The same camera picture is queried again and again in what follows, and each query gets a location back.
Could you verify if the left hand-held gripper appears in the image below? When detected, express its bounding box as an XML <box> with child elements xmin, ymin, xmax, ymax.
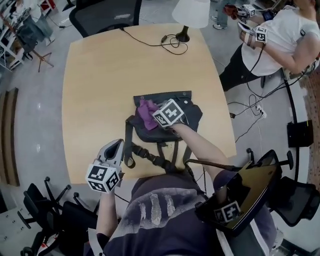
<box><xmin>85</xmin><ymin>138</ymin><xmax>126</xmax><ymax>194</ymax></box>

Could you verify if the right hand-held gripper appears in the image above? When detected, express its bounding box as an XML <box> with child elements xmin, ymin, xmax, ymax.
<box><xmin>152</xmin><ymin>98</ymin><xmax>189</xmax><ymax>129</ymax></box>

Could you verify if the purple cloth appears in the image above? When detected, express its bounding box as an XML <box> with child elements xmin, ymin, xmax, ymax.
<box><xmin>135</xmin><ymin>98</ymin><xmax>160</xmax><ymax>131</ymax></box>

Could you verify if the black backpack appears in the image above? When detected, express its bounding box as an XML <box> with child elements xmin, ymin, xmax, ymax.
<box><xmin>123</xmin><ymin>90</ymin><xmax>204</xmax><ymax>174</ymax></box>

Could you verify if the person's right forearm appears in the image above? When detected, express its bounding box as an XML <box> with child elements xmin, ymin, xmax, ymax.
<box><xmin>170</xmin><ymin>123</ymin><xmax>231</xmax><ymax>177</ymax></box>

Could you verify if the person's left forearm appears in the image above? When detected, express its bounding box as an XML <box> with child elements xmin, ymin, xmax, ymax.
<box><xmin>95</xmin><ymin>191</ymin><xmax>119</xmax><ymax>239</ymax></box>

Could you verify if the red cloth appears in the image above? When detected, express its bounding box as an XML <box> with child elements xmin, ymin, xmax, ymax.
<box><xmin>223</xmin><ymin>3</ymin><xmax>238</xmax><ymax>20</ymax></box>

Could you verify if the person's dark printed shirt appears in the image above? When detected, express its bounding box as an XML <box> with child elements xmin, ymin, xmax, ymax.
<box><xmin>83</xmin><ymin>172</ymin><xmax>279</xmax><ymax>256</ymax></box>

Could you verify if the white power strip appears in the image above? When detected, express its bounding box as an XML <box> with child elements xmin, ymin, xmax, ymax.
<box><xmin>254</xmin><ymin>104</ymin><xmax>268</xmax><ymax>119</ymax></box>

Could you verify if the brown wooden bench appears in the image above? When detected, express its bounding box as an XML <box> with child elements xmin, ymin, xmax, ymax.
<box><xmin>0</xmin><ymin>87</ymin><xmax>21</xmax><ymax>187</ymax></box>

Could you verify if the white shade table lamp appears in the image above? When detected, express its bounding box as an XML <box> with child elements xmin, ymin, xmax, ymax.
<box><xmin>171</xmin><ymin>0</ymin><xmax>211</xmax><ymax>43</ymax></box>

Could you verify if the black mesh office chair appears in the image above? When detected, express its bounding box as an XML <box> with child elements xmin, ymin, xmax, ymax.
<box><xmin>68</xmin><ymin>0</ymin><xmax>144</xmax><ymax>39</ymax></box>
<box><xmin>245</xmin><ymin>147</ymin><xmax>320</xmax><ymax>228</ymax></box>

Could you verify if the black box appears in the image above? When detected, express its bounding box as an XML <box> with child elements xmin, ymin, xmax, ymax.
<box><xmin>286</xmin><ymin>120</ymin><xmax>314</xmax><ymax>149</ymax></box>

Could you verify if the wooden coat rack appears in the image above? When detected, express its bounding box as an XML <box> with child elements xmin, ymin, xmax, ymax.
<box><xmin>0</xmin><ymin>11</ymin><xmax>55</xmax><ymax>74</ymax></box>

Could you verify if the white shelf unit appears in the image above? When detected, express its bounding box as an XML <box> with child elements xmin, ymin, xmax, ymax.
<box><xmin>0</xmin><ymin>23</ymin><xmax>26</xmax><ymax>73</ymax></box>

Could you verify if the black lamp cable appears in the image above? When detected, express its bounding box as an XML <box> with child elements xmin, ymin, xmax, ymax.
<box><xmin>119</xmin><ymin>26</ymin><xmax>189</xmax><ymax>56</ymax></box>

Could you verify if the black floor cable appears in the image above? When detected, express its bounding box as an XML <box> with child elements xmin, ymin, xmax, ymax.
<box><xmin>227</xmin><ymin>74</ymin><xmax>288</xmax><ymax>145</ymax></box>

